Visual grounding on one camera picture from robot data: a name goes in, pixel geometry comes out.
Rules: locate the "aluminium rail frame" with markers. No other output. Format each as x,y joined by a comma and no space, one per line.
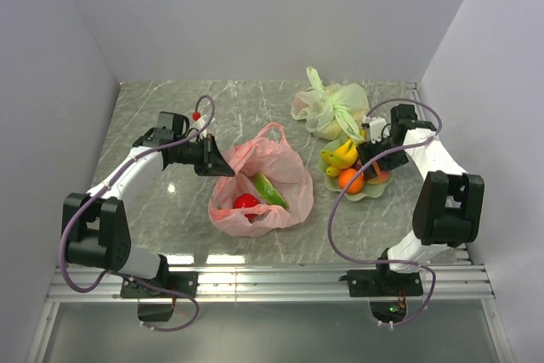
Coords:
277,298

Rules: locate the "green wavy fruit plate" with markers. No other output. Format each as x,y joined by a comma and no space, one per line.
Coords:
370,190

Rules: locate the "fake banana bunch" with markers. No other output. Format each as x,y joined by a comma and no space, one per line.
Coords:
340,159

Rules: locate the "pink plastic bag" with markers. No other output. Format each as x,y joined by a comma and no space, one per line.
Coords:
268,153

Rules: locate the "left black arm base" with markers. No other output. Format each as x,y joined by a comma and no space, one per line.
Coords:
157,299

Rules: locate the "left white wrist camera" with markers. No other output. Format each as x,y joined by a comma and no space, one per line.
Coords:
201,123

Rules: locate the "tied green plastic bag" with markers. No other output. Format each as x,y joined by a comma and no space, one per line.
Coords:
331,111

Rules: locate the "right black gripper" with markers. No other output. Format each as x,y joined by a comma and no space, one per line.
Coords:
367,150

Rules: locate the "fake red apple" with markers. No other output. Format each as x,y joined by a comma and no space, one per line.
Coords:
245,200

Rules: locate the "fake orange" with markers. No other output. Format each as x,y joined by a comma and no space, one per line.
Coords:
350,179

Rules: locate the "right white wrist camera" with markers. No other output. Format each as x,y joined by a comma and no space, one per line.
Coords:
376,129

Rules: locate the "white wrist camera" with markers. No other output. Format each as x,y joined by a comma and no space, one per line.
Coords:
201,123
376,129

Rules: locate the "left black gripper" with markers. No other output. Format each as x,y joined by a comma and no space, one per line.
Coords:
212,161

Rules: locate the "fake watermelon slice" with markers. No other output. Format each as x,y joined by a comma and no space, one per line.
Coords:
268,192

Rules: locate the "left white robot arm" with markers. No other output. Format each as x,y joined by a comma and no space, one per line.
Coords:
95,230

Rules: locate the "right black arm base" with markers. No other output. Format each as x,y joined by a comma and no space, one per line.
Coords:
387,290

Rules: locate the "fake peach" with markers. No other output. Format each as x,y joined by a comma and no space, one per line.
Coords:
379,178

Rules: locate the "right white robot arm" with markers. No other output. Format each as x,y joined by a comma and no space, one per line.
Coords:
448,209

